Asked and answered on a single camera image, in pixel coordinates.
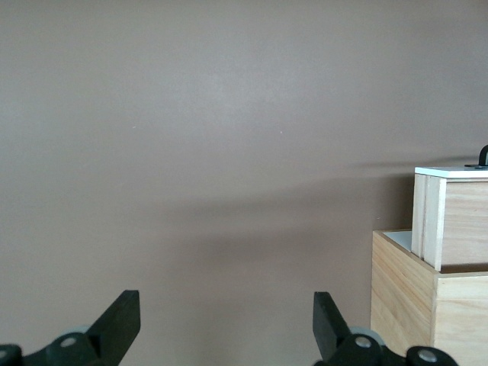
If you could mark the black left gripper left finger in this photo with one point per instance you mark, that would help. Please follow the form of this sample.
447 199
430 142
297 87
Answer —
118 320

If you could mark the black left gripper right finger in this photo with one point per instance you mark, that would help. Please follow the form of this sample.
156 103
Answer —
328 328

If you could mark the wooden drawer with white front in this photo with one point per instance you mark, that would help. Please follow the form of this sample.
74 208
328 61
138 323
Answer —
465 221

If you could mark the light wooden drawer cabinet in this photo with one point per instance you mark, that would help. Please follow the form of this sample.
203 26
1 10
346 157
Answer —
400 297

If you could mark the brown table cover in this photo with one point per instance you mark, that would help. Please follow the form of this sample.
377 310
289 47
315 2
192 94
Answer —
190 114

